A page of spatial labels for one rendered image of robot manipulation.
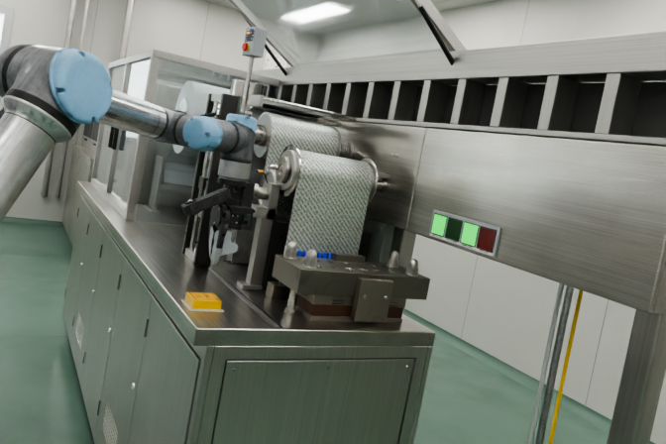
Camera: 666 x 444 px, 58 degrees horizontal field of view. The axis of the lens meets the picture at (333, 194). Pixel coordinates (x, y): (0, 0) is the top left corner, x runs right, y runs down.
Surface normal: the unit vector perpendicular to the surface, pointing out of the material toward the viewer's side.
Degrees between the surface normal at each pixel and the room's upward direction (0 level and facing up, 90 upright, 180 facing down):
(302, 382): 90
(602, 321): 90
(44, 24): 90
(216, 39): 90
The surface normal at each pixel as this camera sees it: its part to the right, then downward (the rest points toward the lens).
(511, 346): -0.86, -0.13
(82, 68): 0.90, 0.07
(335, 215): 0.48, 0.15
